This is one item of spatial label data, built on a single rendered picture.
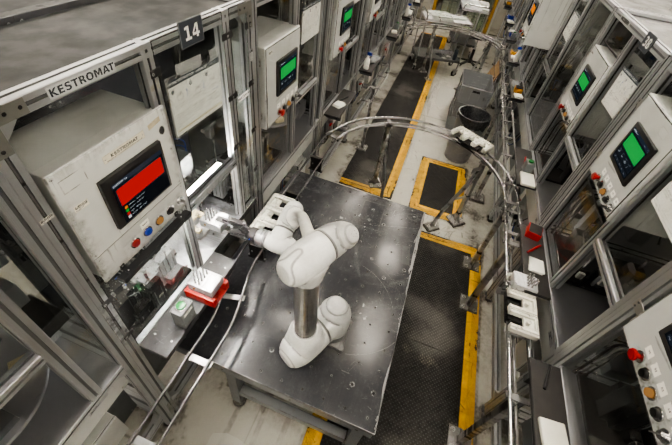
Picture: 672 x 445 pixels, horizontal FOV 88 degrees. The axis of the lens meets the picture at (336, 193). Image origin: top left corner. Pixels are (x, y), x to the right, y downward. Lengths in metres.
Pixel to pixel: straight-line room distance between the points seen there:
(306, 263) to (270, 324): 0.85
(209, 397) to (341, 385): 1.01
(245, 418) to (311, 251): 1.55
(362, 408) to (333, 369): 0.21
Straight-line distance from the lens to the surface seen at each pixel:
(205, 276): 1.77
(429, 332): 2.90
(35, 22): 1.52
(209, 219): 1.91
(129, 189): 1.27
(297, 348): 1.66
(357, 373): 1.92
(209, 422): 2.57
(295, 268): 1.17
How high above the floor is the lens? 2.46
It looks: 43 degrees down
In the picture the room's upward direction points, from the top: 9 degrees clockwise
